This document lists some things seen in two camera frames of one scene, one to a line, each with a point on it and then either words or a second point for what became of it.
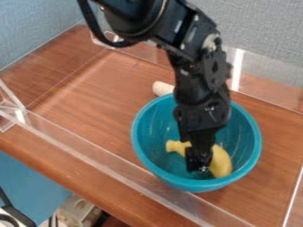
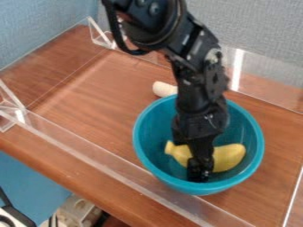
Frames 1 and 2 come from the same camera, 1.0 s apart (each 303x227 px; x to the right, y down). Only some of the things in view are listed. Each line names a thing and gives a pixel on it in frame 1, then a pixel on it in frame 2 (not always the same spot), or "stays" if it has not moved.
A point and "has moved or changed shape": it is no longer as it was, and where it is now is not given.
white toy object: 162,89 stays
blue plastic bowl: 154,127 stays
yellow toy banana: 221,166 has moved or changed shape
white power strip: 78,213 stays
